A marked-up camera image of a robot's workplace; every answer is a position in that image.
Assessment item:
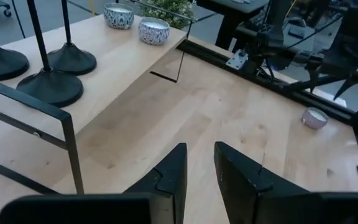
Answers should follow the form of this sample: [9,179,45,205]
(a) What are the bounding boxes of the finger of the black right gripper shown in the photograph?
[333,76,358,101]
[308,67,320,94]

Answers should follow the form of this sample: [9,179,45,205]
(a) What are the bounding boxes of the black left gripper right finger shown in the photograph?
[213,141,310,224]

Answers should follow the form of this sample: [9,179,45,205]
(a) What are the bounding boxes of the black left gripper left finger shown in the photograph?
[123,142,188,224]

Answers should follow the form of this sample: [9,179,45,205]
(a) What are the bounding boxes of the dark grey side desk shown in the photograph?
[196,0,270,50]

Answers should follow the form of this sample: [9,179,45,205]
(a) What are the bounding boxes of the wooden shelf riser, black legs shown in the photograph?
[0,0,196,195]

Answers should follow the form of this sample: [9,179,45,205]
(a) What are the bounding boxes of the green potted plant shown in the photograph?
[139,0,195,30]

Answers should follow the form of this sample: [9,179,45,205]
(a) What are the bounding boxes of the silver mounting bracket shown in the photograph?
[225,49,249,70]

